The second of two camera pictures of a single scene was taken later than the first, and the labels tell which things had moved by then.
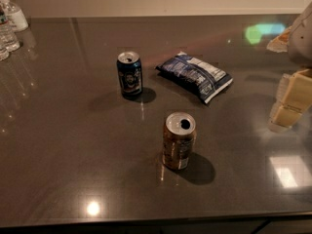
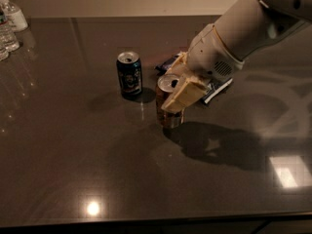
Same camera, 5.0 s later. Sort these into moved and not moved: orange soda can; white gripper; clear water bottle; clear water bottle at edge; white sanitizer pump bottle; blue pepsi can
Moved: orange soda can; white gripper
Not moved: white sanitizer pump bottle; blue pepsi can; clear water bottle; clear water bottle at edge
